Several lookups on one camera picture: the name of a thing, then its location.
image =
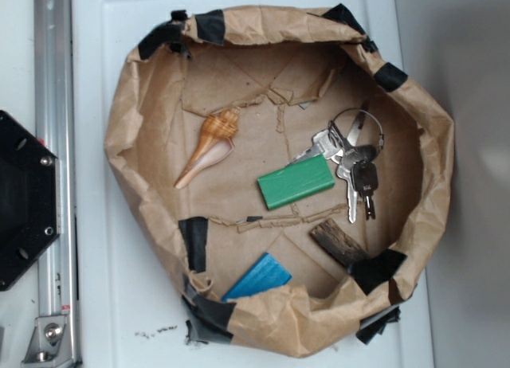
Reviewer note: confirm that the silver key under block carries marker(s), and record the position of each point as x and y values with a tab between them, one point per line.
323	143

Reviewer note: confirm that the small silver key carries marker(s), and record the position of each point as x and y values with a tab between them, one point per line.
357	124

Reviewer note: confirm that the white plastic tray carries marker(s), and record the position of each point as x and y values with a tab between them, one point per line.
130	314

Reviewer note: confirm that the metal corner bracket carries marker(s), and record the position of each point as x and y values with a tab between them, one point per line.
48	344

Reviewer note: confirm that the orange spiral seashell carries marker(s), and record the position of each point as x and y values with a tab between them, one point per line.
215	144

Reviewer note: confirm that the green rectangular block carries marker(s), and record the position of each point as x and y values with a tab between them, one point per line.
295	182

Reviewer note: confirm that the dark wood chip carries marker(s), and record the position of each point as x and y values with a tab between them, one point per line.
338	244

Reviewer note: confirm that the black headed key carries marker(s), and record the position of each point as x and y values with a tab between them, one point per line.
365	180

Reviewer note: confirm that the aluminium extrusion rail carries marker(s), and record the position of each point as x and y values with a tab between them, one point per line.
57	266

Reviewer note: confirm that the blue wooden block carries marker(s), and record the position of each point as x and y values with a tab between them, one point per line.
265	274

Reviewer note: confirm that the brown paper bag bin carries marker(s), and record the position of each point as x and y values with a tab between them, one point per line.
293	73

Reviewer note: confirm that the black octagonal mount plate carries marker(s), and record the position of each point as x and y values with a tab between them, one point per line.
28	200

